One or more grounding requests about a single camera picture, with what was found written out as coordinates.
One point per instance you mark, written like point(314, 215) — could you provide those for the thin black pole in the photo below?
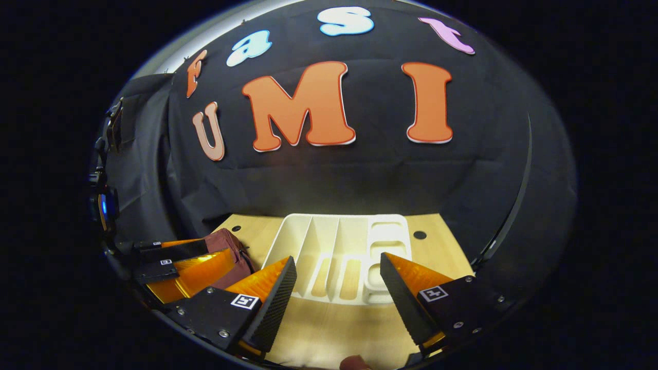
point(516, 205)

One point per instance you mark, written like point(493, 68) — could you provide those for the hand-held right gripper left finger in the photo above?
point(275, 308)

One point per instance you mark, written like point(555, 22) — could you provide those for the maroon schoolbag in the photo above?
point(231, 241)

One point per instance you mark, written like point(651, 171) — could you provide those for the white plastic bookshelf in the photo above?
point(329, 241)

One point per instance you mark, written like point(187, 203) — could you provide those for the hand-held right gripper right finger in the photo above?
point(401, 303)

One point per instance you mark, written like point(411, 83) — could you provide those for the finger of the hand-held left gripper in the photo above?
point(169, 251)
point(195, 275)

